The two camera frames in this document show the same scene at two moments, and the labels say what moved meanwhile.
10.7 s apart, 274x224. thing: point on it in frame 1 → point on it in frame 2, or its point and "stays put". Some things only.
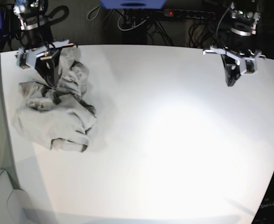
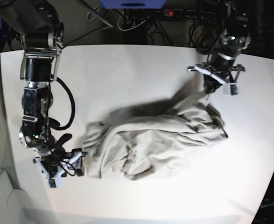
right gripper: [232, 71] → [216, 74]
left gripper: [49, 69] → [54, 167]
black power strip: [195, 14] stays put
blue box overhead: [133, 4] stays put
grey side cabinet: [5, 205] stays put
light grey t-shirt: [58, 117] → [149, 146]
